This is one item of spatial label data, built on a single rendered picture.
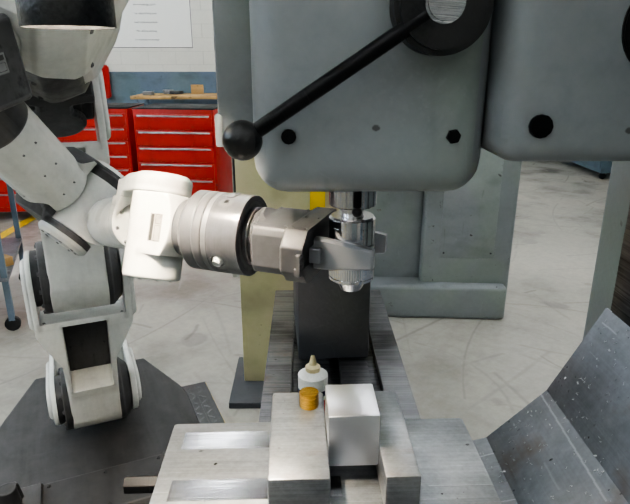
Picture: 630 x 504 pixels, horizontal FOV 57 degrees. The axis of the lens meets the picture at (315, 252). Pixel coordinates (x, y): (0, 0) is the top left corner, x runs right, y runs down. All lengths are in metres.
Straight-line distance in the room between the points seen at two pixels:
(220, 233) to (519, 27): 0.33
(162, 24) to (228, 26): 9.28
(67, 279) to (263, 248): 0.64
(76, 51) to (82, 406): 0.82
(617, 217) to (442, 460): 0.41
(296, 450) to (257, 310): 1.92
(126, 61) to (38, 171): 9.16
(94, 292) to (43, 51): 0.52
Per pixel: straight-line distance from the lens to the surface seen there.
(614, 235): 0.88
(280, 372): 0.96
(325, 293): 0.94
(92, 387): 1.36
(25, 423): 1.63
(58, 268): 1.16
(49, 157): 0.83
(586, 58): 0.48
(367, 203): 0.56
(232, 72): 0.54
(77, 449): 1.49
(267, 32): 0.46
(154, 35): 9.84
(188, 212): 0.62
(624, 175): 0.86
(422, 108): 0.47
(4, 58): 0.76
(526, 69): 0.47
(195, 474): 0.66
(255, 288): 2.47
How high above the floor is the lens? 1.42
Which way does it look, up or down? 19 degrees down
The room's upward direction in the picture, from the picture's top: straight up
